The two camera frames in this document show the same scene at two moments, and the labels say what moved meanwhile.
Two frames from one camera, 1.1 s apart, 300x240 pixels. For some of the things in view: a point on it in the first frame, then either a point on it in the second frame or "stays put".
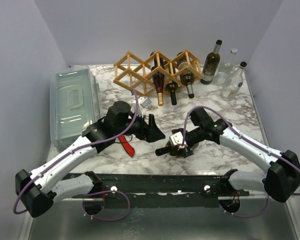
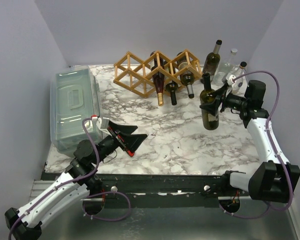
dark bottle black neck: x=172 y=88 stays put
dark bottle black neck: x=172 y=151 to x=210 y=122
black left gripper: x=150 y=132 to x=132 y=141
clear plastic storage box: x=74 y=103 stays put
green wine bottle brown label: x=211 y=63 stays put
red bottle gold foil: x=158 y=78 stays put
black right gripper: x=184 y=146 to x=223 y=100
